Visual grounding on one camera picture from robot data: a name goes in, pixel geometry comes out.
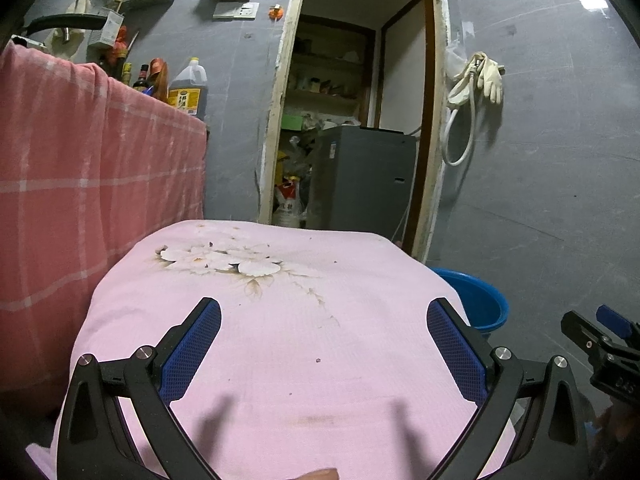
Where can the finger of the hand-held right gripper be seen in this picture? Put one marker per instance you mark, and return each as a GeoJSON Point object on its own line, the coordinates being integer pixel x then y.
{"type": "Point", "coordinates": [580, 332]}
{"type": "Point", "coordinates": [612, 317]}

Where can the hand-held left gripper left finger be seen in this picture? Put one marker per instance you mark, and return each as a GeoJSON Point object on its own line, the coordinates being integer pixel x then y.
{"type": "Point", "coordinates": [192, 350]}

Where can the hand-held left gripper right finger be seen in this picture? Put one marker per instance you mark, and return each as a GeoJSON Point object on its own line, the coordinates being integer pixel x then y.
{"type": "Point", "coordinates": [457, 355]}

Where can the blue plastic basin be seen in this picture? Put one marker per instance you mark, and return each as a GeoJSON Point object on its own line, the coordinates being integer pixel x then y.
{"type": "Point", "coordinates": [480, 300]}

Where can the person's right hand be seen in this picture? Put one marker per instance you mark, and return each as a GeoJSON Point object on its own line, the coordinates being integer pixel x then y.
{"type": "Point", "coordinates": [620, 419]}

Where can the person's left hand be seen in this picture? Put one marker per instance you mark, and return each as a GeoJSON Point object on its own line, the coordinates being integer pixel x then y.
{"type": "Point", "coordinates": [320, 475]}

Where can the pink floral cloth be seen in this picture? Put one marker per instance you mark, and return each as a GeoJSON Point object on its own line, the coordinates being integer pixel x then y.
{"type": "Point", "coordinates": [310, 320]}

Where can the white red sack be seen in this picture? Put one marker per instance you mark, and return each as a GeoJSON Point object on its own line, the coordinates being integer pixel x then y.
{"type": "Point", "coordinates": [287, 207]}

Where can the grey washing machine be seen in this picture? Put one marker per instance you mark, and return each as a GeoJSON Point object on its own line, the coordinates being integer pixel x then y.
{"type": "Point", "coordinates": [360, 185]}

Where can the pink checked cloth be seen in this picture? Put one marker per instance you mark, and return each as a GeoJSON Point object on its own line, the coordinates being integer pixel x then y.
{"type": "Point", "coordinates": [75, 185]}

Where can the yellow bag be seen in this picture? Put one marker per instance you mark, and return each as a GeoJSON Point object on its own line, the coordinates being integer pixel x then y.
{"type": "Point", "coordinates": [282, 160]}

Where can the green box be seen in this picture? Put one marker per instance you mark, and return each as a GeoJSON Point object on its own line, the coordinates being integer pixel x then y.
{"type": "Point", "coordinates": [292, 122]}

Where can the amber cooking oil jug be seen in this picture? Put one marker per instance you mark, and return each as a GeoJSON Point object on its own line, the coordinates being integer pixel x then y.
{"type": "Point", "coordinates": [187, 95]}

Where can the cream rubber glove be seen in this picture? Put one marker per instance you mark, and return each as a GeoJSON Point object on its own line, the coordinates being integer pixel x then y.
{"type": "Point", "coordinates": [492, 77]}

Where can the orange brown packet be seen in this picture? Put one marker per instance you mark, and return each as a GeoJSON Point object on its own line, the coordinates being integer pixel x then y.
{"type": "Point", "coordinates": [159, 77]}

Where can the dark glass sauce bottle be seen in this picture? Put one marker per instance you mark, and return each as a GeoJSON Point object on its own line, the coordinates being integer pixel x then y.
{"type": "Point", "coordinates": [126, 74]}
{"type": "Point", "coordinates": [142, 80]}

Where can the wooden storage shelf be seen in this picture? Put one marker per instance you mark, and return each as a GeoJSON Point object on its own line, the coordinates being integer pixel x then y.
{"type": "Point", "coordinates": [320, 97]}

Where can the clear plastic bag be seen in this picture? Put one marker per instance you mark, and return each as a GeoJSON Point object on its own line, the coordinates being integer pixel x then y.
{"type": "Point", "coordinates": [454, 60]}

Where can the red packet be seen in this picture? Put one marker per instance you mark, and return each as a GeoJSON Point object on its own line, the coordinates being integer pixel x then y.
{"type": "Point", "coordinates": [121, 42]}

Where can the beige towel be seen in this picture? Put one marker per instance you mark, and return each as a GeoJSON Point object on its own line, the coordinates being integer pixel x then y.
{"type": "Point", "coordinates": [77, 5]}

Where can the wooden door frame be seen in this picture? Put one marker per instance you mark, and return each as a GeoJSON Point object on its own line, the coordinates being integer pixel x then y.
{"type": "Point", "coordinates": [280, 85]}

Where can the wall outlet plate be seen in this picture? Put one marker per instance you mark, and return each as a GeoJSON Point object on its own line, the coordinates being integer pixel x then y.
{"type": "Point", "coordinates": [235, 11]}

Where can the orange wall hook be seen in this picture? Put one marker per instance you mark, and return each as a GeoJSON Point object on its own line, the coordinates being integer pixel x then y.
{"type": "Point", "coordinates": [276, 12]}

